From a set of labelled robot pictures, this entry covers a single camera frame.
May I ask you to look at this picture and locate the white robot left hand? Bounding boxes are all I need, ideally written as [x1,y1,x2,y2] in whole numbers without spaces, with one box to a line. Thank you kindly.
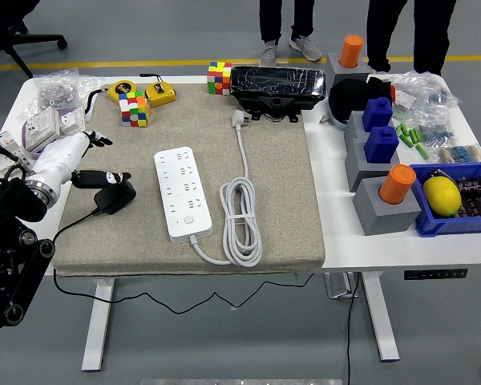
[27,130,132,194]

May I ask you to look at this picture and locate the black power adapter plug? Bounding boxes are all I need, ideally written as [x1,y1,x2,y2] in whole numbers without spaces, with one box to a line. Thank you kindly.
[93,180,138,216]

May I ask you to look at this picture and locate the white power strip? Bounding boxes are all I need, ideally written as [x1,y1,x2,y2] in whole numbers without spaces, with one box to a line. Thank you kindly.
[154,147,214,245]

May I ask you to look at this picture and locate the thin black adapter cord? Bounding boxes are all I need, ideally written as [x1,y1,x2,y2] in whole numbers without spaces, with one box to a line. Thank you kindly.
[51,210,316,314]

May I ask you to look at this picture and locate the small white socket panel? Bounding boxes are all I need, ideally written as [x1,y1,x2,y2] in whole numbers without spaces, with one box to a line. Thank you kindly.
[58,106,87,137]

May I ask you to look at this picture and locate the white circuit breaker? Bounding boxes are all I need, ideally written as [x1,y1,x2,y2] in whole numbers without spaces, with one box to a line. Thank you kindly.
[0,130,35,176]

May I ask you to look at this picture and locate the clear bag of screws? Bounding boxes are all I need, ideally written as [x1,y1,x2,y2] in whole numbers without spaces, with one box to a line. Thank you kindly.
[18,68,81,121]

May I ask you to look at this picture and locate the empty clear plastic bag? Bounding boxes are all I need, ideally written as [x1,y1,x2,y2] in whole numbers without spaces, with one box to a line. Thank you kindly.
[78,74,105,99]

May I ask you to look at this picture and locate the colourful puzzle cube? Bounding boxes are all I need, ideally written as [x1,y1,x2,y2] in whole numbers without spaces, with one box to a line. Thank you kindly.
[207,60,234,96]
[117,90,152,128]

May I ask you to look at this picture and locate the round yellow tape measure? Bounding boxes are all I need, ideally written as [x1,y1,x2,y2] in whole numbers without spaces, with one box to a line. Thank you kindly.
[83,79,139,121]

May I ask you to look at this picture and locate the square yellow tape measure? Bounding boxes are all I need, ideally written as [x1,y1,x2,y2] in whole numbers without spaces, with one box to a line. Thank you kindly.
[139,72,177,108]

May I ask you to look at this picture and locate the black office chair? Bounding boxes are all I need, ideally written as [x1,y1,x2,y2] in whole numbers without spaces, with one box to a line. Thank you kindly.
[0,0,69,79]

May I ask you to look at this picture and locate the grey-brown mat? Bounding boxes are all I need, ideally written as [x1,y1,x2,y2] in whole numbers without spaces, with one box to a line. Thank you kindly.
[51,83,326,278]

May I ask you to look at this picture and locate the black plastic-wrapped box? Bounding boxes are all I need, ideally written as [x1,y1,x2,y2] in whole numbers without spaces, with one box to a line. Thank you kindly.
[228,65,328,102]

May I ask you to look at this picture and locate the person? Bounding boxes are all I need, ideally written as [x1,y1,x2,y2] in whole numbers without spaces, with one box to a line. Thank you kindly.
[366,0,458,76]
[258,0,324,68]

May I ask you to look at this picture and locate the grey square block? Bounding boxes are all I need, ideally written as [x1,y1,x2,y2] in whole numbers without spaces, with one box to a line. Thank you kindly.
[327,52,370,87]
[343,111,372,148]
[344,138,402,193]
[352,176,422,237]

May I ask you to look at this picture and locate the black cloth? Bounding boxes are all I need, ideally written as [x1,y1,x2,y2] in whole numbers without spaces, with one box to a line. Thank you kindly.
[328,75,394,124]

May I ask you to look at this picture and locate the white desk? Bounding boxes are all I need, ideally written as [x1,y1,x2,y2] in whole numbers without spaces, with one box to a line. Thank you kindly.
[0,75,481,372]

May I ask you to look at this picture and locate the silver metal box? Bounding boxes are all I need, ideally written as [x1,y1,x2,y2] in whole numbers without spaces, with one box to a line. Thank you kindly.
[324,272,360,300]

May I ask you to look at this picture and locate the orange cylinder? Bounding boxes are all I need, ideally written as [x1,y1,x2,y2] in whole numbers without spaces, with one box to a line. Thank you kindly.
[339,34,365,69]
[378,164,418,205]

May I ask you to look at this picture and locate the blue peg block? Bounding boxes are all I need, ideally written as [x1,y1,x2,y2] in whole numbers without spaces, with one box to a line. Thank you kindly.
[363,126,400,164]
[362,96,394,133]

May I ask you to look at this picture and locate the clear bag of blue parts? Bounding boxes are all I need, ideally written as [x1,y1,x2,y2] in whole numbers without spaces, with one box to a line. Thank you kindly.
[390,71,463,111]
[392,107,456,148]

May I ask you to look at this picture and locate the black clip tool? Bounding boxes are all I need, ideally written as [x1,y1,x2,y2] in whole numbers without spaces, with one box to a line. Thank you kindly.
[426,168,452,185]

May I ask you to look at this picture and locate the yellow lemon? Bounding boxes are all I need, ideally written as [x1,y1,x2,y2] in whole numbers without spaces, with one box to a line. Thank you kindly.
[422,176,463,219]

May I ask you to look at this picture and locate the blue plastic bin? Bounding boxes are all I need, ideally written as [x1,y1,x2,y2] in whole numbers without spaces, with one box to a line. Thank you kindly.
[409,161,481,238]

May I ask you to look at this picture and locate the black desk control panel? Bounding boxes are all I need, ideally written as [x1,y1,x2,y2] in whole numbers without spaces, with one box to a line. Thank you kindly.
[403,268,469,281]

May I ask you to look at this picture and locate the clear bag of resistors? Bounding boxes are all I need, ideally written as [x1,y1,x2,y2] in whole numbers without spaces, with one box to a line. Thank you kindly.
[439,143,481,164]

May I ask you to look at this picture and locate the dark maroon capacitors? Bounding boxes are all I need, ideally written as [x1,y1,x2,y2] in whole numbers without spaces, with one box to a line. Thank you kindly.
[455,176,481,220]

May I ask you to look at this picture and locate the large white switch panel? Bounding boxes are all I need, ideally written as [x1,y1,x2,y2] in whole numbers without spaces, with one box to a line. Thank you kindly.
[25,106,63,153]

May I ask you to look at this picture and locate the white power strip cord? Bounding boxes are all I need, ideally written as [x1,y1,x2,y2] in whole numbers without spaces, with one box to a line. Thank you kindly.
[189,110,263,267]

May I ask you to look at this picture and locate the black mounting bracket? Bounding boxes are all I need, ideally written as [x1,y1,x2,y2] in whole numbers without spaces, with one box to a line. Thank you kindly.
[236,94,320,124]

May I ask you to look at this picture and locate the black hanging power cable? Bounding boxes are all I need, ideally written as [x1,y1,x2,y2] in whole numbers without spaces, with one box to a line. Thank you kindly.
[346,272,362,385]

